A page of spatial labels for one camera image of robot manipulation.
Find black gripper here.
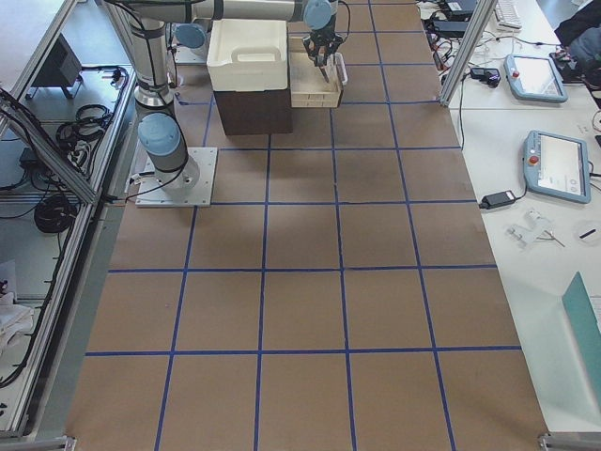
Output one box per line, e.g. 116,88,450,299
301,26,345,61

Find wooden drawer with white handle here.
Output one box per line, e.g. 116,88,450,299
288,37,348,108

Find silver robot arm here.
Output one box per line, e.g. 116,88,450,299
172,23,208,65
111,1,345,199

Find white plastic bin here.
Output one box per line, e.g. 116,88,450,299
207,19,288,92

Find dark brown wooden cabinet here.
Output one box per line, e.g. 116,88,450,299
214,88,293,136

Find white keyboard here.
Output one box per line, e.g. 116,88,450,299
494,0,522,30

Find blue teach pendant far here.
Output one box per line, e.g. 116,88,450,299
503,54,568,103

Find blue teach pendant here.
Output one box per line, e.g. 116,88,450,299
523,131,591,204
503,54,568,103

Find black power adapter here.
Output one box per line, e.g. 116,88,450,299
479,190,517,210

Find black monitor on floor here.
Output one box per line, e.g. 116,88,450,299
25,34,83,100

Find blue teach pendant near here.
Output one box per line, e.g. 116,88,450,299
523,131,591,204

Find teal laptop lid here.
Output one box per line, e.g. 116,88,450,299
562,272,600,408

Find white crumpled cloth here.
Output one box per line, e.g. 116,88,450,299
0,260,37,349

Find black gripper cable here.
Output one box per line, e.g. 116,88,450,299
335,0,353,41

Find aluminium frame post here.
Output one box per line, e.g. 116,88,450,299
439,0,497,107

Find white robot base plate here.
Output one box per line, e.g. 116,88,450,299
133,148,218,208

